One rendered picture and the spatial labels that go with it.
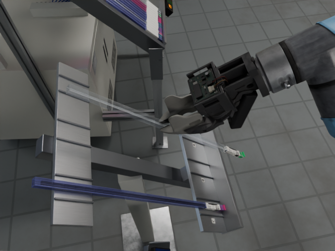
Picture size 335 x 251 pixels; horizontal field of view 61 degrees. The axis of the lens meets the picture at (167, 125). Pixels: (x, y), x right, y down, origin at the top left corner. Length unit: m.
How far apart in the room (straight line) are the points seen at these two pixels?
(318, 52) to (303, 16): 2.23
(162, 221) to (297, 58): 1.19
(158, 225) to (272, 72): 1.17
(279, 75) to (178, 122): 0.19
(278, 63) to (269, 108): 1.47
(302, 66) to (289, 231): 1.24
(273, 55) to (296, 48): 0.03
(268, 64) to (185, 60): 1.65
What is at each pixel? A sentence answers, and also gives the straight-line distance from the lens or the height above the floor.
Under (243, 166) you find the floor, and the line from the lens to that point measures 1.69.
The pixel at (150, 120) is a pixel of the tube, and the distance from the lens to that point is 0.54.
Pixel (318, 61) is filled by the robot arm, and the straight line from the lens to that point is 0.49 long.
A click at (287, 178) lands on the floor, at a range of 1.74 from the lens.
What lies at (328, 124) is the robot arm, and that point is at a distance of 0.55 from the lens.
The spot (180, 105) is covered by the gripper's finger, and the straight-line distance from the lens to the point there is 0.56.
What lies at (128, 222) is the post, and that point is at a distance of 1.54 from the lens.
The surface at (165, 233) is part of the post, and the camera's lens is 1.51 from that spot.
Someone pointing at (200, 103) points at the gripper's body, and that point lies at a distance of 0.47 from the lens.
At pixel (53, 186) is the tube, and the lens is 0.49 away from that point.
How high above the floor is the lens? 1.49
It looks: 58 degrees down
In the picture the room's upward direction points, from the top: straight up
